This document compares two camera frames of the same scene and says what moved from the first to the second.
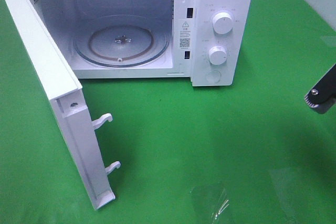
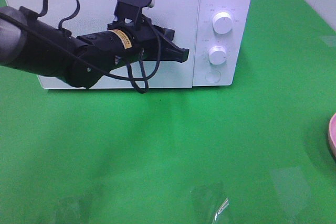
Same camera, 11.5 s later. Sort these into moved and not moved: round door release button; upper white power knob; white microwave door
Moved: white microwave door
Not moved: upper white power knob; round door release button
